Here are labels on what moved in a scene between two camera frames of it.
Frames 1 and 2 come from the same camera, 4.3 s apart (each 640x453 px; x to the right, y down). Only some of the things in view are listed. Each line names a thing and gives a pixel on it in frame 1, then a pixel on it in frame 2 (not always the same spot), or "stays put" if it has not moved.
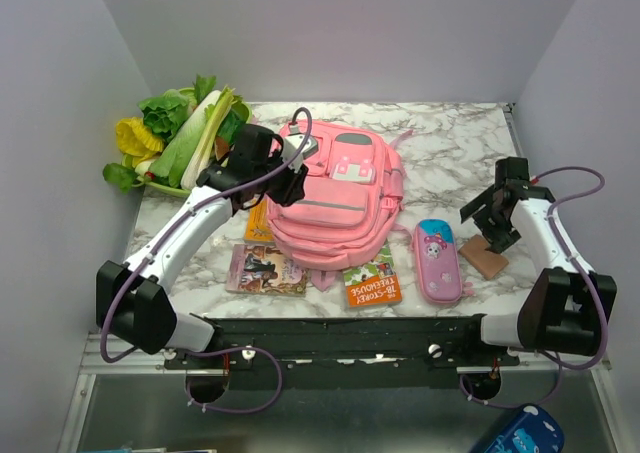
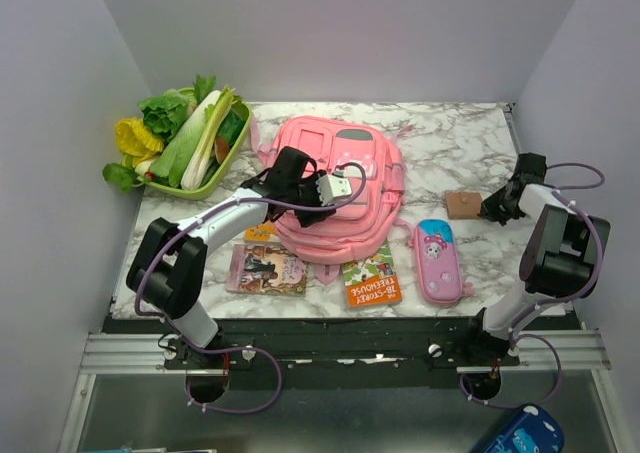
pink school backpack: x=352 y=202 stays put
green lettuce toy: x=167 y=113 stays put
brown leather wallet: x=487 y=263 to x=463 y=205
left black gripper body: x=284 y=191 to x=306 y=192
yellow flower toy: x=137 y=141 stays put
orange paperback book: x=257 y=226 stays put
